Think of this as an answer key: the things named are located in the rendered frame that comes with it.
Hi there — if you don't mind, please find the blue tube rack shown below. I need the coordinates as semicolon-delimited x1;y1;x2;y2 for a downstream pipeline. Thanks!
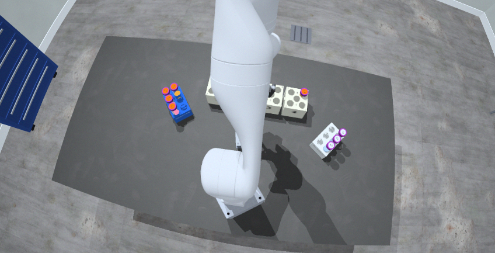
170;86;193;123

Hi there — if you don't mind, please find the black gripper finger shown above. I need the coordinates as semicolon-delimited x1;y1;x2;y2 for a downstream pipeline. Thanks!
269;84;276;98

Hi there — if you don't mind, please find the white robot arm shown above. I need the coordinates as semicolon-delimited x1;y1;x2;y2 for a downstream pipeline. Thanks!
201;0;281;207

